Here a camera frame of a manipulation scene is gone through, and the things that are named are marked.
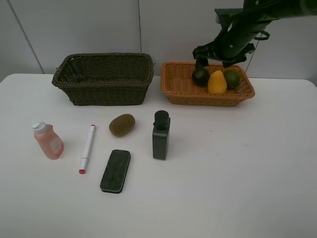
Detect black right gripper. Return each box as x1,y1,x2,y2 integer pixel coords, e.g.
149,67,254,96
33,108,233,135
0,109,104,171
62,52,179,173
193,21,255,70

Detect dark mangosteen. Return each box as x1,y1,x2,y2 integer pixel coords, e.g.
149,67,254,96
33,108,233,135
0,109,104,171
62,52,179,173
192,67,210,87

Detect yellow mango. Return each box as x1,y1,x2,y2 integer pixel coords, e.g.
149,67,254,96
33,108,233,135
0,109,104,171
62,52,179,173
208,70,227,94

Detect green lime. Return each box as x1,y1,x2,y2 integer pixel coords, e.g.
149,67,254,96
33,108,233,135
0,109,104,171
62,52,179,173
223,69,240,90

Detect dark green square bottle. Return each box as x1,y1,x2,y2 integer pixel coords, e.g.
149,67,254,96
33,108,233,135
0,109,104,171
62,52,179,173
152,110,170,160

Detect pink bottle white cap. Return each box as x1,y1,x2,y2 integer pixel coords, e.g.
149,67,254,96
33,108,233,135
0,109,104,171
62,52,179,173
32,121,64,160

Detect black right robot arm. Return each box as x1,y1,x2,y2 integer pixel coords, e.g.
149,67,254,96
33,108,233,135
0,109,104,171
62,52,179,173
193,0,317,68

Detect orange wicker basket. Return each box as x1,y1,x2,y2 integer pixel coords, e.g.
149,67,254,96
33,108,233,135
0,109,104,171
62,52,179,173
160,61,255,107

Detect brown kiwi fruit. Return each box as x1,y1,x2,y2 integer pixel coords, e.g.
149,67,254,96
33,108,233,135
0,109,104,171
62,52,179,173
109,114,136,137

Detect dark brown wicker basket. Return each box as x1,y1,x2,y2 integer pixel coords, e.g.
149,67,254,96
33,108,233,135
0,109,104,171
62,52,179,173
52,53,154,106

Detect white marker pink caps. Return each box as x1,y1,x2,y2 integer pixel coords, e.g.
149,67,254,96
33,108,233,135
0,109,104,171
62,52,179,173
79,124,96,174

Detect dark felt board eraser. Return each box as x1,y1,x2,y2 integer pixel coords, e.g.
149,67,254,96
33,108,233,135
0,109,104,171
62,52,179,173
100,149,131,194

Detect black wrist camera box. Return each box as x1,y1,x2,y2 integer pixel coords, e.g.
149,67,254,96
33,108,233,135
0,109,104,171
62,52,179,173
214,8,243,26

